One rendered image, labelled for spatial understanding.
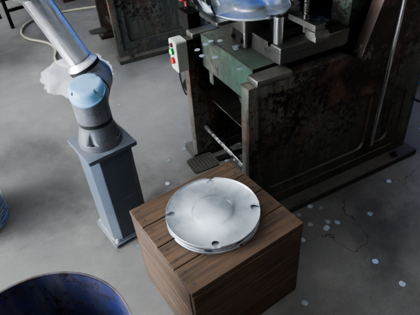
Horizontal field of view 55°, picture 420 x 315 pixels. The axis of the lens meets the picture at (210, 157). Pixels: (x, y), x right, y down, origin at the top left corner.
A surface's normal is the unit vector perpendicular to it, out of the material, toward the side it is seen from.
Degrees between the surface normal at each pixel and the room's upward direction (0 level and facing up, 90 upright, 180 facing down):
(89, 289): 88
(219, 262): 0
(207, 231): 0
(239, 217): 0
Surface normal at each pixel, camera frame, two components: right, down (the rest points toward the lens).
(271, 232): -0.07, -0.77
